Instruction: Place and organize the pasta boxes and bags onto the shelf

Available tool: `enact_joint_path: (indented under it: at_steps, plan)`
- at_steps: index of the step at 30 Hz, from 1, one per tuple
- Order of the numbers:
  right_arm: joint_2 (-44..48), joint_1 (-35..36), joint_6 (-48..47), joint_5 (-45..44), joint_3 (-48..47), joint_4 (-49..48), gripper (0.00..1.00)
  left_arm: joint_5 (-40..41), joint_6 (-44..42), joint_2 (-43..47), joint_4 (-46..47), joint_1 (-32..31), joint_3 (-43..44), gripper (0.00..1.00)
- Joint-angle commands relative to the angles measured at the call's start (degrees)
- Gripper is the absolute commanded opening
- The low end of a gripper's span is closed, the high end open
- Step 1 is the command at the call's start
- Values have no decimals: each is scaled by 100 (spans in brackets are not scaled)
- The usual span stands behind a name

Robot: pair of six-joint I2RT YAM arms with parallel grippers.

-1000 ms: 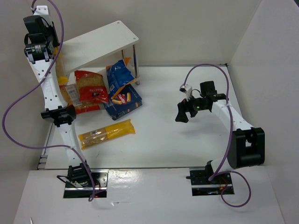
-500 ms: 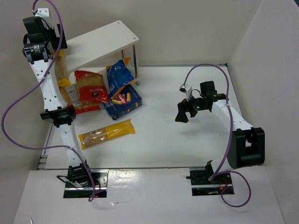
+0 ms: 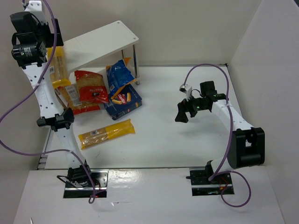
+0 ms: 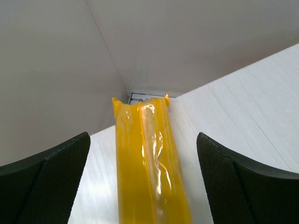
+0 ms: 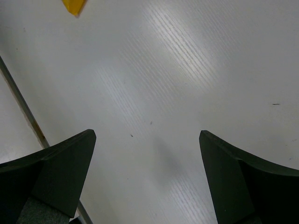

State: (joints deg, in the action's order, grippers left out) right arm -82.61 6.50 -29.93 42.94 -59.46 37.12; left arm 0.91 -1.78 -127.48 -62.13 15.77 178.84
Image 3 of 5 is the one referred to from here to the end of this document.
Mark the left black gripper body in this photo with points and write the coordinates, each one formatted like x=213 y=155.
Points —
x=57 y=37

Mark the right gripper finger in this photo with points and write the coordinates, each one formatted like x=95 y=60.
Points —
x=181 y=117
x=184 y=106

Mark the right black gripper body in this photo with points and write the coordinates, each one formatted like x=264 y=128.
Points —
x=189 y=107

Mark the yellow spaghetti pack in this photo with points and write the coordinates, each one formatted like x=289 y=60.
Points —
x=58 y=70
x=92 y=138

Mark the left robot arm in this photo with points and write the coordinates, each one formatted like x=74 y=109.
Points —
x=30 y=43

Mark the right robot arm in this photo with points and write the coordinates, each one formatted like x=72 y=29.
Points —
x=246 y=144

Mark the white shelf with metal legs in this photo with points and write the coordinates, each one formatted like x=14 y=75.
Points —
x=100 y=43

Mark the blue orange pasta bag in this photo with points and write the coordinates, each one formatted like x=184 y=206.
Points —
x=119 y=76

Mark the blue Barilla rigatoni box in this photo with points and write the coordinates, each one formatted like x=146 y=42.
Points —
x=125 y=102

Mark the red macaroni bag upper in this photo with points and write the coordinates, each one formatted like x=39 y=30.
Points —
x=91 y=87

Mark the red macaroni bag with label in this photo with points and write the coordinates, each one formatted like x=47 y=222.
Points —
x=70 y=97

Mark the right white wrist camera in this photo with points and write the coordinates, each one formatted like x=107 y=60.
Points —
x=187 y=90

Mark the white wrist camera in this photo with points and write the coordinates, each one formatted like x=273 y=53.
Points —
x=35 y=7
x=187 y=90

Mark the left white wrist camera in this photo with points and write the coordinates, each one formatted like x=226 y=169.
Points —
x=35 y=7

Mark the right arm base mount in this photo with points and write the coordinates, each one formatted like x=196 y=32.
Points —
x=201 y=186

